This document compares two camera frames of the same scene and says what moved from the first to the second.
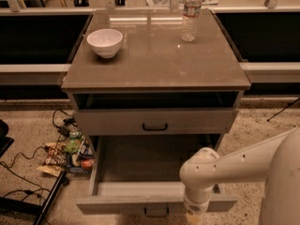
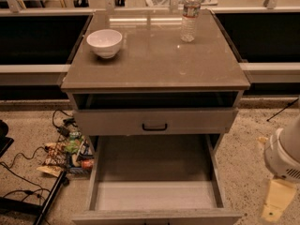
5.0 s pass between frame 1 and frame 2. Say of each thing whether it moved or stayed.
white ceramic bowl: stayed
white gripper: moved
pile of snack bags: stayed
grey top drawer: stayed
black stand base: stayed
